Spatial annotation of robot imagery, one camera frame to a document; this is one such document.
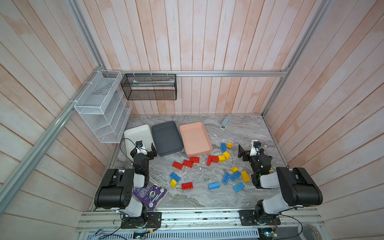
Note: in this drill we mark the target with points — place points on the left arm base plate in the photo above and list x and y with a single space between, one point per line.
141 220

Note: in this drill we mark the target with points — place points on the purple book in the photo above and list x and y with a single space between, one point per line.
151 195

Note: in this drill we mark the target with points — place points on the red square lego brick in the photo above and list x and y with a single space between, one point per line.
215 159

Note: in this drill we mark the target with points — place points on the black mesh wall basket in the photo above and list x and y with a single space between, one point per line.
150 87

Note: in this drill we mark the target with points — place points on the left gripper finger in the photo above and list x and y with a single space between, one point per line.
153 152
133 152

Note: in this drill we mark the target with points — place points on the red lego brick front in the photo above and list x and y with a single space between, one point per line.
187 186

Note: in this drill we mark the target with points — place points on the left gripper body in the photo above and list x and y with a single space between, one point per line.
144 153

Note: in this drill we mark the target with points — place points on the yellow long lego brick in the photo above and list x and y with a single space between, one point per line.
245 176

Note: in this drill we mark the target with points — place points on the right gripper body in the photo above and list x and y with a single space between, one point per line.
252 154

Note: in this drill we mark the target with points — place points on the white plastic tray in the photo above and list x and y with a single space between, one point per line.
141 133

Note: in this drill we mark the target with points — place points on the aluminium rail frame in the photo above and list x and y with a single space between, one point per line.
193 219

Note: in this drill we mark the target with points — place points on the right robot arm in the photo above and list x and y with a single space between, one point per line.
296 187

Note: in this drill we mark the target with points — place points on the dark grey plastic tray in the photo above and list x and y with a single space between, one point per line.
167 138

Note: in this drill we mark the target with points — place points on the light blue lego brick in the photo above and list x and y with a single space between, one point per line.
214 186
239 187

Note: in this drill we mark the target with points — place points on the white wire mesh shelf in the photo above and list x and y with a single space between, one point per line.
104 107

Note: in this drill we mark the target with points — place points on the blue lego brick left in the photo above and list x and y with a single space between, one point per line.
175 177

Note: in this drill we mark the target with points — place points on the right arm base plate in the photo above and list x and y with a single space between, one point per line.
258 218

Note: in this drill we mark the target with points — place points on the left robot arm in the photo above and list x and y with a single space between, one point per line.
116 189

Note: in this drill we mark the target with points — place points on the pink plastic tray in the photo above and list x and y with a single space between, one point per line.
195 139

